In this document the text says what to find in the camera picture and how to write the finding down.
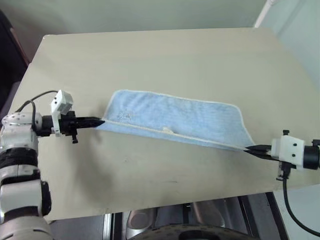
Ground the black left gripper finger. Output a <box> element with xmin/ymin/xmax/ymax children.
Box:
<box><xmin>75</xmin><ymin>121</ymin><xmax>106</xmax><ymax>129</ymax></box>
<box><xmin>75</xmin><ymin>116</ymin><xmax>105</xmax><ymax>124</ymax></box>

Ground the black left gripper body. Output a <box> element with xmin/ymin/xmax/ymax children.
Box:
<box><xmin>58</xmin><ymin>110</ymin><xmax>80</xmax><ymax>145</ymax></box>

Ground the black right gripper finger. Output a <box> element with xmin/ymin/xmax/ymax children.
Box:
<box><xmin>246</xmin><ymin>143</ymin><xmax>273</xmax><ymax>151</ymax></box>
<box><xmin>245</xmin><ymin>150</ymin><xmax>275</xmax><ymax>161</ymax></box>

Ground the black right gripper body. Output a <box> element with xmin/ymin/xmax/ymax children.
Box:
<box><xmin>266</xmin><ymin>148</ymin><xmax>292</xmax><ymax>182</ymax></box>

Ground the light blue towel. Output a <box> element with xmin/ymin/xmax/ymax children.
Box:
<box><xmin>100</xmin><ymin>89</ymin><xmax>257</xmax><ymax>152</ymax></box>

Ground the grey rounded shape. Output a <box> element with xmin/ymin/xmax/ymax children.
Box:
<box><xmin>124</xmin><ymin>198</ymin><xmax>251</xmax><ymax>237</ymax></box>

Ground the dark brown cabinet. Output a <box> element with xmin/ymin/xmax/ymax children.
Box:
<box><xmin>0</xmin><ymin>9</ymin><xmax>30</xmax><ymax>116</ymax></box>

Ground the black perforated round shape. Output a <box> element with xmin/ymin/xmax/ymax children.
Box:
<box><xmin>138</xmin><ymin>221</ymin><xmax>255</xmax><ymax>240</ymax></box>

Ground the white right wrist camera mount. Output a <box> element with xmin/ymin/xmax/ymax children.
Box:
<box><xmin>270</xmin><ymin>134</ymin><xmax>306</xmax><ymax>171</ymax></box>

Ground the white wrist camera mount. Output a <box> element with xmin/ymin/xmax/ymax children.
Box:
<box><xmin>270</xmin><ymin>134</ymin><xmax>306</xmax><ymax>171</ymax></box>
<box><xmin>49</xmin><ymin>89</ymin><xmax>75</xmax><ymax>138</ymax></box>

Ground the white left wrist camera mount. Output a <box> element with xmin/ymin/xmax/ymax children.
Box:
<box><xmin>49</xmin><ymin>89</ymin><xmax>75</xmax><ymax>138</ymax></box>

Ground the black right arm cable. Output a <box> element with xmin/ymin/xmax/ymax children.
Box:
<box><xmin>282</xmin><ymin>174</ymin><xmax>320</xmax><ymax>237</ymax></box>

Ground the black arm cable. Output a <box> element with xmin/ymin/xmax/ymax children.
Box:
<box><xmin>14</xmin><ymin>90</ymin><xmax>60</xmax><ymax>131</ymax></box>
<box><xmin>282</xmin><ymin>174</ymin><xmax>320</xmax><ymax>237</ymax></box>

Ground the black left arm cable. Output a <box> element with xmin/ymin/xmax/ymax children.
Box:
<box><xmin>14</xmin><ymin>90</ymin><xmax>60</xmax><ymax>131</ymax></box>

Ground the silver metal table frame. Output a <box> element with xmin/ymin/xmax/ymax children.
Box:
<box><xmin>102</xmin><ymin>212</ymin><xmax>116</xmax><ymax>240</ymax></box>

